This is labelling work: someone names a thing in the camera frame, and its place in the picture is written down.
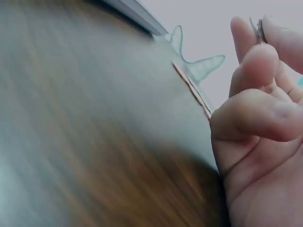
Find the small teal thing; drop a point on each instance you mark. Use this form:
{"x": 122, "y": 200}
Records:
{"x": 300, "y": 80}

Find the thin brown flat board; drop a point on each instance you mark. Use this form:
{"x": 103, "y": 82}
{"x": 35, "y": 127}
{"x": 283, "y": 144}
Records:
{"x": 191, "y": 91}

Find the translucent light blue hair claw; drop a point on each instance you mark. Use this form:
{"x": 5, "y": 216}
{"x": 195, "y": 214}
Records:
{"x": 193, "y": 62}

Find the person's right hand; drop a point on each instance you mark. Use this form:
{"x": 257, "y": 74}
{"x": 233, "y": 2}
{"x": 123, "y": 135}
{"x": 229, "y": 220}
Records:
{"x": 260, "y": 165}

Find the thin dark grey metal piece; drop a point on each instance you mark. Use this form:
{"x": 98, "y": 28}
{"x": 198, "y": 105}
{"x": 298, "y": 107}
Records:
{"x": 258, "y": 32}

